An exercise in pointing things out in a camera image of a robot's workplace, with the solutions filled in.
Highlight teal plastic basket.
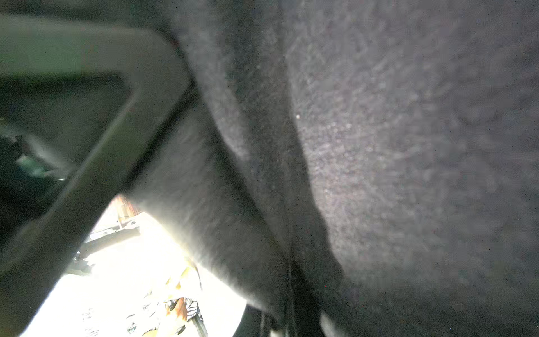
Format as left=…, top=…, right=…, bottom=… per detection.
left=1, top=13, right=189, bottom=336

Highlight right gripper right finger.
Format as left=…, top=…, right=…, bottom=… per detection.
left=289, top=260, right=325, bottom=337

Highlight dark grey long pants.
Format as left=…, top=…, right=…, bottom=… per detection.
left=126, top=1, right=538, bottom=336

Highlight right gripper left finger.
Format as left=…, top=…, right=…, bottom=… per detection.
left=233, top=305, right=289, bottom=337

